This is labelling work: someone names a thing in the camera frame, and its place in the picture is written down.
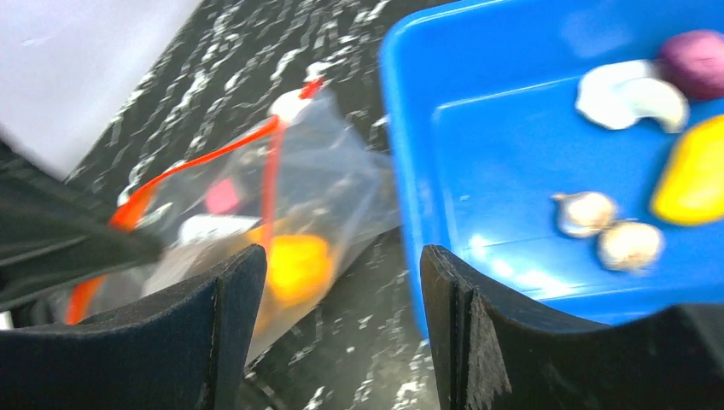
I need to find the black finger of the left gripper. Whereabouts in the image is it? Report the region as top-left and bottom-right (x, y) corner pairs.
(1, 143), (162, 310)

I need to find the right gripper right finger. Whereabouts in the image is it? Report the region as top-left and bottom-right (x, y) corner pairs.
(420, 245), (723, 409)

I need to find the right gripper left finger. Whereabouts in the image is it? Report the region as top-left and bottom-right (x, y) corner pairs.
(1, 245), (266, 409)

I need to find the orange bell pepper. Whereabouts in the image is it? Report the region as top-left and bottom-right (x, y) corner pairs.
(254, 234), (335, 337)

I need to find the clear zip top bag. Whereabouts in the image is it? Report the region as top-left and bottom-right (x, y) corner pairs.
(50, 74), (400, 360)

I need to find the blue plastic bin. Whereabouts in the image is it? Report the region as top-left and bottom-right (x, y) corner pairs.
(380, 1), (723, 333)

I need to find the yellow mango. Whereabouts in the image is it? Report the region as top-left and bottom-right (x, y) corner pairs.
(649, 115), (723, 226)

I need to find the pink eraser block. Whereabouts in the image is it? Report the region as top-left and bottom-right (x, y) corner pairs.
(204, 179), (242, 214)

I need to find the white mushroom piece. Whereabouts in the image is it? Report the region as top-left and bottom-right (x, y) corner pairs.
(575, 60), (690, 133)

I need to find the purple onion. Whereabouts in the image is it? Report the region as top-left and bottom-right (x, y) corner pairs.
(658, 29), (723, 101)

